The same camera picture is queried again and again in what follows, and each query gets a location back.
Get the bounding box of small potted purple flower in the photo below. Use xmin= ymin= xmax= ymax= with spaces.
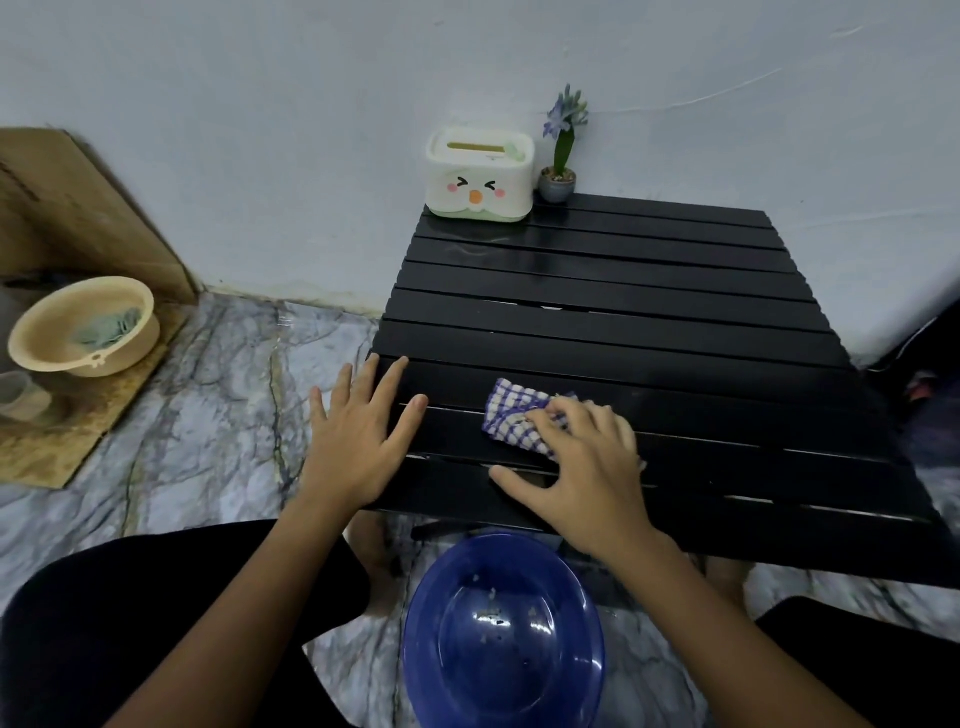
xmin=537 ymin=83 xmax=591 ymax=206

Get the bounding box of beige plastic basin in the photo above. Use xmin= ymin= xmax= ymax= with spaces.
xmin=7 ymin=276 xmax=162 ymax=379

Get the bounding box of person's foot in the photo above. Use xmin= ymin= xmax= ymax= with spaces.
xmin=345 ymin=510 xmax=410 ymax=619
xmin=702 ymin=556 xmax=756 ymax=621

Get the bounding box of person's leg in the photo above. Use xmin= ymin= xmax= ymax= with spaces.
xmin=0 ymin=519 xmax=374 ymax=728
xmin=753 ymin=595 xmax=960 ymax=728

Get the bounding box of person's left hand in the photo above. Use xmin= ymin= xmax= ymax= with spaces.
xmin=298 ymin=354 xmax=429 ymax=520

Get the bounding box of person's left leg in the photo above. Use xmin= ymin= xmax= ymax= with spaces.
xmin=0 ymin=519 xmax=374 ymax=728

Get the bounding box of flat cardboard mat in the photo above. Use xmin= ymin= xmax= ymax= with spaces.
xmin=0 ymin=302 xmax=192 ymax=491

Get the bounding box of person's right hand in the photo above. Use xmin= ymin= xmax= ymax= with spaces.
xmin=489 ymin=396 xmax=655 ymax=561

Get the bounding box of person's right leg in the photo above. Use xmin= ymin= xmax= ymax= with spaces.
xmin=753 ymin=595 xmax=960 ymax=728

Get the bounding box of white tissue box with face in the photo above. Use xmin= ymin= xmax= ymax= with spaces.
xmin=424 ymin=126 xmax=537 ymax=222

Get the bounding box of small grey cup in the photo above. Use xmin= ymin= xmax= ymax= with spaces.
xmin=0 ymin=370 xmax=54 ymax=423

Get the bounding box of black slatted table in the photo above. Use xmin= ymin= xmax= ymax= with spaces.
xmin=366 ymin=190 xmax=960 ymax=591

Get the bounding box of person's left foot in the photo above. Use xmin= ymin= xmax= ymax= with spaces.
xmin=345 ymin=510 xmax=410 ymax=619

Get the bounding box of blue white checkered cloth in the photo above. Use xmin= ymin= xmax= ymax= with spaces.
xmin=482 ymin=378 xmax=580 ymax=461

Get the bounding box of person's left forearm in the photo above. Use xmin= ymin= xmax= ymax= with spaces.
xmin=105 ymin=501 xmax=355 ymax=728

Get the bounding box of person's right forearm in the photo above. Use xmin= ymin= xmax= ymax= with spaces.
xmin=600 ymin=525 xmax=875 ymax=728

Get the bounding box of green cloth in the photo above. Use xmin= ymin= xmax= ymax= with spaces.
xmin=77 ymin=306 xmax=145 ymax=351

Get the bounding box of blue plastic bowl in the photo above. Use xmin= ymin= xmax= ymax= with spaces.
xmin=401 ymin=531 xmax=607 ymax=728

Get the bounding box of leaning cardboard sheet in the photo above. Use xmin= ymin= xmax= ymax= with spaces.
xmin=0 ymin=127 xmax=201 ymax=306

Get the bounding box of person's right foot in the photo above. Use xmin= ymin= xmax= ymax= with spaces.
xmin=702 ymin=556 xmax=756 ymax=621

